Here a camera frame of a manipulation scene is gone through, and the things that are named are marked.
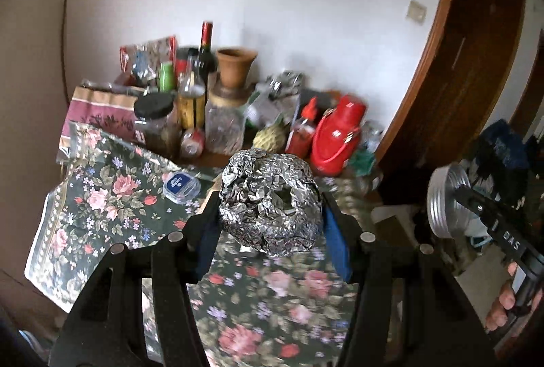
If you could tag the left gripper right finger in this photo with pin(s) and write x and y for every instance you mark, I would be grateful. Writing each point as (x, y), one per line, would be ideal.
(439, 326)

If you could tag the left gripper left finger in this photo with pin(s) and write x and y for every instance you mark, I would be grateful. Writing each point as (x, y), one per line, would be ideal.
(105, 325)

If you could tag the silver metal can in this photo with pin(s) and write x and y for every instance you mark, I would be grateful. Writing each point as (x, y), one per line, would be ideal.
(446, 216)

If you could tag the Lucky cup plastic lid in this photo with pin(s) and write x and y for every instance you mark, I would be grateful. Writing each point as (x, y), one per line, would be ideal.
(180, 188)

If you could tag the aluminium foil ball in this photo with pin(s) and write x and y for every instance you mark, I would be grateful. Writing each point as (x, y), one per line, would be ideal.
(270, 202)

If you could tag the person's right hand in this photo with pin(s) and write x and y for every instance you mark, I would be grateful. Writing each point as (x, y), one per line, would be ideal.
(497, 316)

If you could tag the blue clothes pile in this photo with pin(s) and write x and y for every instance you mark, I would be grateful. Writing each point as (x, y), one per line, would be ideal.
(497, 164)

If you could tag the floral green tablecloth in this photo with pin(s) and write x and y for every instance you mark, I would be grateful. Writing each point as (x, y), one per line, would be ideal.
(250, 310)

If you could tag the dark wooden door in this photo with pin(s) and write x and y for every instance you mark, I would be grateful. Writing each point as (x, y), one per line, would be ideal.
(474, 69)

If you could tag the red thermos flask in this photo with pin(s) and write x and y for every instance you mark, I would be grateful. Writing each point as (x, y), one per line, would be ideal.
(337, 136)

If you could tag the red sauce squeeze bottle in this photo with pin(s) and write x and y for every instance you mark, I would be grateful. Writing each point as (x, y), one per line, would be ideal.
(302, 131)

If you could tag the black lid glass jar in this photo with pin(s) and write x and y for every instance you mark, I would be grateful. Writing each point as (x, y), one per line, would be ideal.
(156, 123)

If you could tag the pink folded cloth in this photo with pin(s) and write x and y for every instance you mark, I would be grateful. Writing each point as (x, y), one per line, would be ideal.
(113, 113)

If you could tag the tall glass storage jar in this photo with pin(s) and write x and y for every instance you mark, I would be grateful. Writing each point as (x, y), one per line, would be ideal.
(225, 119)

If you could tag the yellow knobbly ball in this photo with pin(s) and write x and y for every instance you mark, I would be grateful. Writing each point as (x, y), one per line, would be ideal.
(271, 139)

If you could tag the yellow liquor bottle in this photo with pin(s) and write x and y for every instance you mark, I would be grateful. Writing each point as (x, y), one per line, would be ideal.
(191, 97)

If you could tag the small green bottle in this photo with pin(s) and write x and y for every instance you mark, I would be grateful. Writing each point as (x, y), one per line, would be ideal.
(166, 77)

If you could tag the patterned snack bag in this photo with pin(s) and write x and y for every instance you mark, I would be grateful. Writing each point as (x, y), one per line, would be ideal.
(144, 61)

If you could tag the dark wine bottle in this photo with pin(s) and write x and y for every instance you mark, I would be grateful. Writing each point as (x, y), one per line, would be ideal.
(207, 63)

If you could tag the terracotta clay pot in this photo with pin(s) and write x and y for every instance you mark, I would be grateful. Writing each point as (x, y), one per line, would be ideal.
(234, 66)

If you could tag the wall light switch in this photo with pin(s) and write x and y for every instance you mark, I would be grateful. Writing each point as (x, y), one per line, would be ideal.
(416, 12)

